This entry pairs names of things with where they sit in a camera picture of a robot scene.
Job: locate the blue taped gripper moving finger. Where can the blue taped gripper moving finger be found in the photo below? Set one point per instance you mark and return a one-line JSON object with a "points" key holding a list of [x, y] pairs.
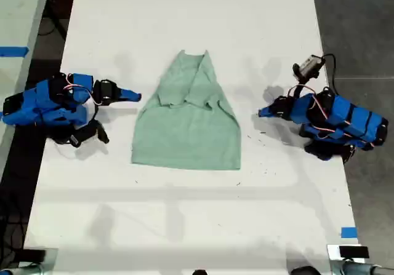
{"points": [[127, 99], [269, 114]]}

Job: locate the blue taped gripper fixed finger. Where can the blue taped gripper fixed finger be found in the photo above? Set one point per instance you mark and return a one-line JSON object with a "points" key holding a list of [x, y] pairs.
{"points": [[269, 108], [129, 93]]}

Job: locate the pale green T-shirt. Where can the pale green T-shirt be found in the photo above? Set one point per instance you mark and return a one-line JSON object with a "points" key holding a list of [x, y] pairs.
{"points": [[184, 133]]}

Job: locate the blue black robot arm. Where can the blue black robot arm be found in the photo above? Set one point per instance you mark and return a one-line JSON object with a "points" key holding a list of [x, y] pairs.
{"points": [[30, 109], [348, 121]]}

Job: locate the long blue tape strip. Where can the long blue tape strip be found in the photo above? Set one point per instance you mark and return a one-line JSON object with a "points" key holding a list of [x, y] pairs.
{"points": [[13, 51]]}

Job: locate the white side table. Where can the white side table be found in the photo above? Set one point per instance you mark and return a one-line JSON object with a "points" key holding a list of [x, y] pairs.
{"points": [[15, 41]]}

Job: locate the short blue tape strip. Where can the short blue tape strip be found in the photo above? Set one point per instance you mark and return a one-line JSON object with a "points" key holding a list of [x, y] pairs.
{"points": [[349, 232]]}

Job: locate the small black box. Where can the small black box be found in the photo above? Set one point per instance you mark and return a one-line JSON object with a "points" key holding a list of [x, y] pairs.
{"points": [[34, 254], [354, 252]]}

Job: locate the round black object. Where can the round black object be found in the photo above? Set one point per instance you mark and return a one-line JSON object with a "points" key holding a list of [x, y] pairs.
{"points": [[306, 271]]}

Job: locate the small black knob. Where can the small black knob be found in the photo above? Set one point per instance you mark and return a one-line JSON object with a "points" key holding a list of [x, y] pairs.
{"points": [[200, 272]]}

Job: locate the grey metal tube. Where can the grey metal tube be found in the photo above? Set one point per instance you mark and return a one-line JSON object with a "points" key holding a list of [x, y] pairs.
{"points": [[360, 269], [21, 270]]}

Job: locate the short black camera stalk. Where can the short black camera stalk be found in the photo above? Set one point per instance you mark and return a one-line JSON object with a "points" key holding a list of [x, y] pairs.
{"points": [[299, 89], [95, 112]]}

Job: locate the black camera box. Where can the black camera box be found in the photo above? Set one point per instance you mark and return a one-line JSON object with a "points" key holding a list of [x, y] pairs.
{"points": [[89, 133], [309, 65]]}

